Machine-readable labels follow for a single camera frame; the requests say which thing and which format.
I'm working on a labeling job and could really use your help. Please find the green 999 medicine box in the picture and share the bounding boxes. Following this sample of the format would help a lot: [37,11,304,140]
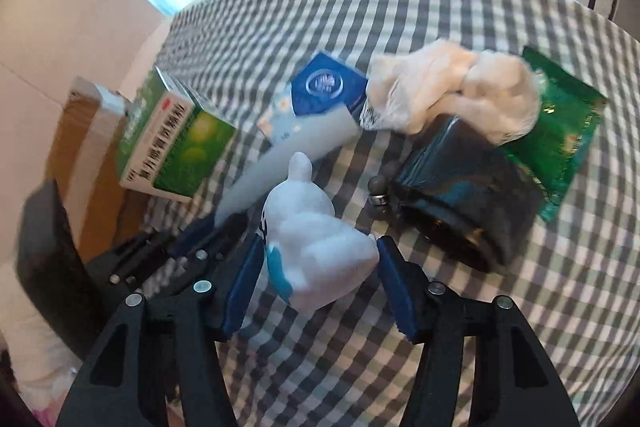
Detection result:
[115,67,235,202]

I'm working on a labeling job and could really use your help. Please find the white plush bear toy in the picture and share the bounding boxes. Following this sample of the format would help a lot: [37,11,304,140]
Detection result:
[260,152,380,313]

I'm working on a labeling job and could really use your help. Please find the black round jar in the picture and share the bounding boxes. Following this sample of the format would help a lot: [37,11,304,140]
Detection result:
[390,115,542,273]

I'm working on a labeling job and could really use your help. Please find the dark bead bracelet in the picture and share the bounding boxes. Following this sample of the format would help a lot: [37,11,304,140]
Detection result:
[366,158,404,208]

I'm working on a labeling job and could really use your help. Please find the white tube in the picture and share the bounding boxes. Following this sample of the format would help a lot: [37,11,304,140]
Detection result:
[215,105,361,225]

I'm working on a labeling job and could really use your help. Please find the green foil packet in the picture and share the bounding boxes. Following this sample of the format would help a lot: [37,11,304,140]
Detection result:
[503,46,608,222]

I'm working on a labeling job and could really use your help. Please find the cream cloth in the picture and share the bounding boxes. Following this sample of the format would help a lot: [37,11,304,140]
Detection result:
[360,39,541,145]

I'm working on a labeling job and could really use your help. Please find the blue tissue pack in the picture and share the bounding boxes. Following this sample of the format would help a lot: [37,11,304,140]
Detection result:
[257,51,368,144]

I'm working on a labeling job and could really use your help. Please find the brown cardboard box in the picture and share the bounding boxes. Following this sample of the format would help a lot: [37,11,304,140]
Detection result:
[44,77,150,262]

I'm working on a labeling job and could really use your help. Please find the checkered tablecloth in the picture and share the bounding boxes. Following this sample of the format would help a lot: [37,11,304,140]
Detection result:
[149,0,639,426]

